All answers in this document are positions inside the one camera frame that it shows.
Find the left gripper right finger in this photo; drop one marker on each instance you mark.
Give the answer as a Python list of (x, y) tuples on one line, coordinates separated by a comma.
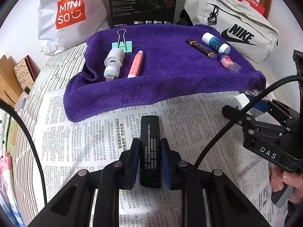
[(169, 162)]

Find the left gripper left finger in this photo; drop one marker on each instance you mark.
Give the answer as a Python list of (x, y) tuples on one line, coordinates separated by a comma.
[(131, 165)]

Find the black rectangular lighter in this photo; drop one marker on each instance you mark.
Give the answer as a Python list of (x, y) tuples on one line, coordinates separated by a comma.
[(150, 152)]

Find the white charger plug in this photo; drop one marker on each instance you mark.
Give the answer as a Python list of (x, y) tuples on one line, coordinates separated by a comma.
[(239, 101)]

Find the clear plastic cap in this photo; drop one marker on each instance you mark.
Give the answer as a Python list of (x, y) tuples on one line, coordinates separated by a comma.
[(235, 68)]

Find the pink Vaseline jar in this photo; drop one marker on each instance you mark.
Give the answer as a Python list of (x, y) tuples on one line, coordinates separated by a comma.
[(225, 60)]

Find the white USB adapter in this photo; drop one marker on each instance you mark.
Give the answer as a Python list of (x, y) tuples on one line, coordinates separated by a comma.
[(111, 73)]

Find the pink utility knife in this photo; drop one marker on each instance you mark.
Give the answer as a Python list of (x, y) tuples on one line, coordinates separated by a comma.
[(136, 65)]

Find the blue and white bottle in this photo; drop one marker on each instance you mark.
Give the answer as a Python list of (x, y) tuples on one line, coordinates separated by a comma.
[(215, 43)]

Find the white tape roll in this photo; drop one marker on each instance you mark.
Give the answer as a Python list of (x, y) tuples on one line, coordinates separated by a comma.
[(115, 58)]

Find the teal binder clip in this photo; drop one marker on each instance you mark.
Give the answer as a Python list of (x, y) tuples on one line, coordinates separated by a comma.
[(122, 43)]

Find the black gold slim box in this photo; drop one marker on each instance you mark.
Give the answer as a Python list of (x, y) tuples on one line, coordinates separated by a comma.
[(201, 48)]

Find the right hand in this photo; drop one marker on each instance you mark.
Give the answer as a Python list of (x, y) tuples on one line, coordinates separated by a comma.
[(280, 177)]

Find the newspaper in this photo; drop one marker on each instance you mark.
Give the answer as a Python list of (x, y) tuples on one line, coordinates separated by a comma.
[(84, 167)]

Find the purple towel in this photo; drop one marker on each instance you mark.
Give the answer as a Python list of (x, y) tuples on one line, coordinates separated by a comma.
[(170, 68)]

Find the white Nike bag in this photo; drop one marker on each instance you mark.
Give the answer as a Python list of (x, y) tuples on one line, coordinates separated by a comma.
[(238, 23)]

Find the brown decorated book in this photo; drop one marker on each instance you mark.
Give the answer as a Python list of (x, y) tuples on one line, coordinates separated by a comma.
[(26, 74)]

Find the black Hecate headset box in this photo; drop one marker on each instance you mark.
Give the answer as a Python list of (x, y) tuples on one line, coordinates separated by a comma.
[(136, 12)]

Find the white Miniso plastic bag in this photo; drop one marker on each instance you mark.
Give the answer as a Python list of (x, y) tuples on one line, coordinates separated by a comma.
[(63, 24)]

